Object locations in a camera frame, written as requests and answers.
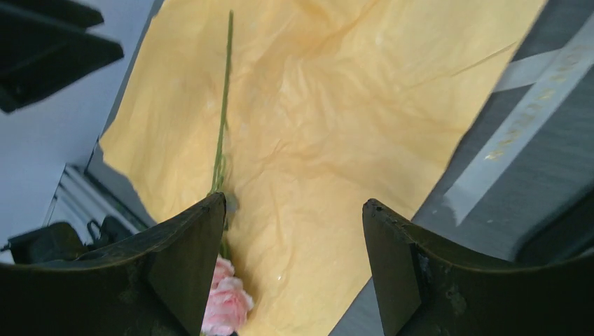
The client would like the orange flower bouquet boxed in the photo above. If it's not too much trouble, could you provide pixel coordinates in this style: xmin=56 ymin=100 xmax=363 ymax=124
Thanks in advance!
xmin=200 ymin=9 xmax=255 ymax=336

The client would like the cream printed ribbon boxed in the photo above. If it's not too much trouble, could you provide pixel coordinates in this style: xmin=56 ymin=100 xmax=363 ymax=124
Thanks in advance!
xmin=444 ymin=15 xmax=593 ymax=226

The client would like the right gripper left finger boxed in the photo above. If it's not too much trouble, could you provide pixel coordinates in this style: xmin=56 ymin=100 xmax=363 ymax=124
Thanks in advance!
xmin=1 ymin=192 xmax=226 ymax=335

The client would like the black poker chip case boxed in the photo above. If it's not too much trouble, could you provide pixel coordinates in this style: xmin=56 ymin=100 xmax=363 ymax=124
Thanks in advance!
xmin=514 ymin=191 xmax=593 ymax=265

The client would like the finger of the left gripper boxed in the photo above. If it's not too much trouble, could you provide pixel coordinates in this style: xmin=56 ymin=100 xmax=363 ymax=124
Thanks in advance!
xmin=1 ymin=1 xmax=124 ymax=113

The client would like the orange yellow wrapping paper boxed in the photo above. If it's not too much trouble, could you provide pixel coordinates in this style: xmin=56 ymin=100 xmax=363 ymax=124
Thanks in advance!
xmin=100 ymin=0 xmax=544 ymax=335

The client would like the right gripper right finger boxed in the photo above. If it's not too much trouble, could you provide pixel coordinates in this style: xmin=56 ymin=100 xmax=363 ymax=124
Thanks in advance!
xmin=362 ymin=199 xmax=593 ymax=335

